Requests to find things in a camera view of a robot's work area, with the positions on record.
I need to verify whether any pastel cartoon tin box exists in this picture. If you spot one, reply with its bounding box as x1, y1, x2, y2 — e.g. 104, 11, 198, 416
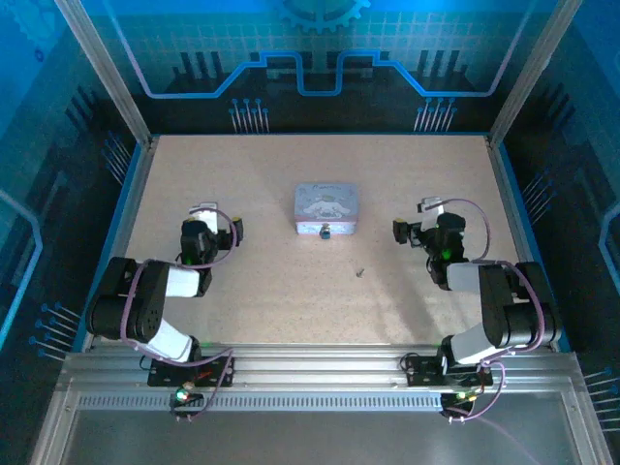
293, 181, 360, 236

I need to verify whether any small controller board with LEDs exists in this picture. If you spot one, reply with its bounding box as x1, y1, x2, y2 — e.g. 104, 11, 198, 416
170, 382, 205, 411
439, 389, 480, 411

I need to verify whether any blue printed circuit backdrop panel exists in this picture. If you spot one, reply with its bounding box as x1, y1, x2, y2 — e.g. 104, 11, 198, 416
79, 0, 548, 136

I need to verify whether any grey metal shelf plate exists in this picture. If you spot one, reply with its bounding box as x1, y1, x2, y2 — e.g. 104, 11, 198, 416
60, 410, 585, 465

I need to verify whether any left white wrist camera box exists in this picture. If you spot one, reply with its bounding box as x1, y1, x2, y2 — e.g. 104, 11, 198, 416
188, 201, 220, 234

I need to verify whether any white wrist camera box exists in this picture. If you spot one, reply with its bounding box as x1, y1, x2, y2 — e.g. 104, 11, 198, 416
418, 197, 450, 232
188, 201, 220, 234

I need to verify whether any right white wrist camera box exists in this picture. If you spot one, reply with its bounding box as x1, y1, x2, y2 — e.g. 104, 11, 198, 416
418, 197, 450, 232

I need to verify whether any aluminium table side rail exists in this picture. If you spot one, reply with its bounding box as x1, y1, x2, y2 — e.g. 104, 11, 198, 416
80, 135, 157, 353
483, 135, 574, 353

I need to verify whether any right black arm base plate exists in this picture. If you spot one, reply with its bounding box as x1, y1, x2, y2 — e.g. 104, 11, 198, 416
402, 354, 494, 388

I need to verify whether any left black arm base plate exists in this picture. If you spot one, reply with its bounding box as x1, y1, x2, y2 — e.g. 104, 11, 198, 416
146, 354, 235, 388

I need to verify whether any aluminium mounting rail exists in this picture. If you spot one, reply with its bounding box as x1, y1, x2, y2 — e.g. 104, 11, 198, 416
60, 340, 582, 394

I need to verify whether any slotted grey cable duct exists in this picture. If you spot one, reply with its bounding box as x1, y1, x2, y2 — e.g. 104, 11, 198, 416
77, 393, 447, 413

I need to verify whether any aluminium frame post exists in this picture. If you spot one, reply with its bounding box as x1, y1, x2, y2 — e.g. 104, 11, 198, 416
487, 0, 585, 147
51, 0, 157, 147

